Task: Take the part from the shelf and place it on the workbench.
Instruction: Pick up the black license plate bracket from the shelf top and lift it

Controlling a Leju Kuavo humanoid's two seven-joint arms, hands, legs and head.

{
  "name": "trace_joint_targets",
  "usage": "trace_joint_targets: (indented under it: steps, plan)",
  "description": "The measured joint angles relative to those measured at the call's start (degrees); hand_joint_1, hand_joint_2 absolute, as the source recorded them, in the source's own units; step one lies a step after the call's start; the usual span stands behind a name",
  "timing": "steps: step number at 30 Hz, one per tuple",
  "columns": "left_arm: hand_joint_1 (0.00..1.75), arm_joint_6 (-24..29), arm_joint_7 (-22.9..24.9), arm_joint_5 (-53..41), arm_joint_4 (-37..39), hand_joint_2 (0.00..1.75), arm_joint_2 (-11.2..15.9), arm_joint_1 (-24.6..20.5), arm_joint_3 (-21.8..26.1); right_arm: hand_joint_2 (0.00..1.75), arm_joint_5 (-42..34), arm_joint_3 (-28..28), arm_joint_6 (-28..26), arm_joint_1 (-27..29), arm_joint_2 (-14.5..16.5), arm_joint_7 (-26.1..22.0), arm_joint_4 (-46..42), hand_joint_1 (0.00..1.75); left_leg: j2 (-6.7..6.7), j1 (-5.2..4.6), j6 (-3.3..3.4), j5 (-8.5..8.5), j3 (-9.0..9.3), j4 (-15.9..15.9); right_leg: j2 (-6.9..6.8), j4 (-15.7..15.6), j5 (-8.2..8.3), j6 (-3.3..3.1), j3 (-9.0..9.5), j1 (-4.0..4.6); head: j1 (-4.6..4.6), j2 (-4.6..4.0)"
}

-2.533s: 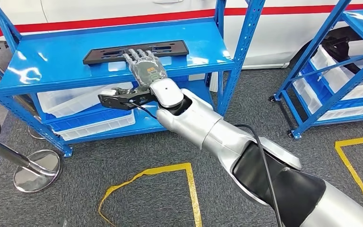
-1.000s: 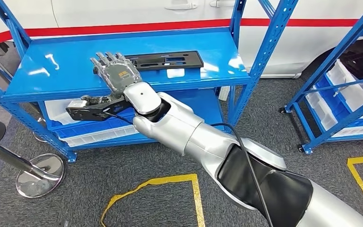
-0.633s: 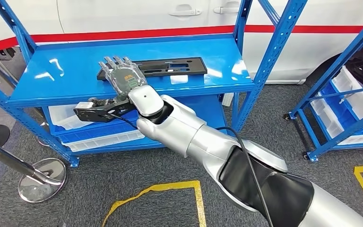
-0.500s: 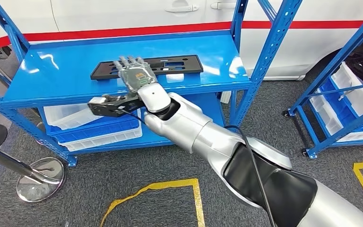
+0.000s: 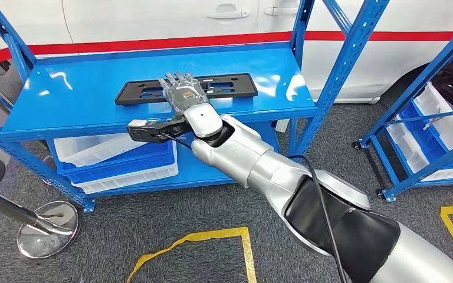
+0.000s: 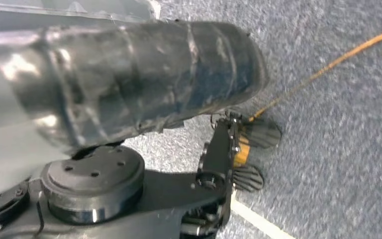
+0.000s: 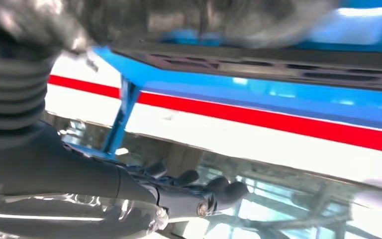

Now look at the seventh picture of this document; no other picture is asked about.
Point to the white car with red stripe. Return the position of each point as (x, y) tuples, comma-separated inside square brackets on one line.
[(243, 145)]

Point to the blue metal shelf rack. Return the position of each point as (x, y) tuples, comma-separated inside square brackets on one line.
[(210, 89)]

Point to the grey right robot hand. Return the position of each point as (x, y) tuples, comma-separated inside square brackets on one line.
[(46, 175)]

